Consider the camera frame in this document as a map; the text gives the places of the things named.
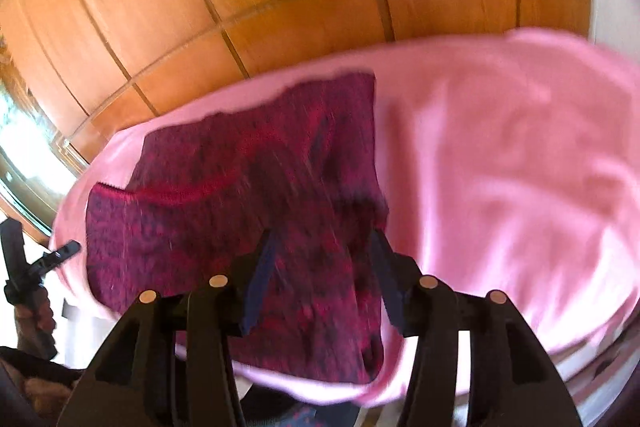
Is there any dark red patterned garment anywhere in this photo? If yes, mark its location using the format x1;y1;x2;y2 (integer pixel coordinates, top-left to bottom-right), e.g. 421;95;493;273
86;72;388;385

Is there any person's left hand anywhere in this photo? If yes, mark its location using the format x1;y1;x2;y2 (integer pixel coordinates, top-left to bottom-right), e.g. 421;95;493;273
14;287;58;361

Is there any bright window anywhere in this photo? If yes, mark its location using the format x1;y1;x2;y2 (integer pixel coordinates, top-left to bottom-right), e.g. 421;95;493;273
1;44;88;244

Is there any pink bed sheet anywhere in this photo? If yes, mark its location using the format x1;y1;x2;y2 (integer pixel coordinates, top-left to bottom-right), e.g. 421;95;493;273
51;28;639;377

